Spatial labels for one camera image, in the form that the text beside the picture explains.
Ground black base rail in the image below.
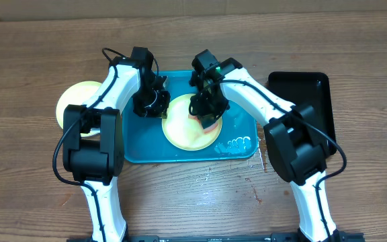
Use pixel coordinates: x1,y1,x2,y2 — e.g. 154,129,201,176
67,231,366,242

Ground orange sponge with green scourer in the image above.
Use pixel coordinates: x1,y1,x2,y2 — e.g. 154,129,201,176
188,114,218,134

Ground green plate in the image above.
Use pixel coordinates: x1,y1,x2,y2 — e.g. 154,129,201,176
162,93,222,151
56,81,101,128

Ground black rectangular tray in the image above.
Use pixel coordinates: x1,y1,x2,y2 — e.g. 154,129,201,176
268,71,336,140

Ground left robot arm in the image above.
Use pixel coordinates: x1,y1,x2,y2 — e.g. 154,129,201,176
54,47,170,241

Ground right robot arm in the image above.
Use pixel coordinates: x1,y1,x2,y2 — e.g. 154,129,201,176
189,50,341,241

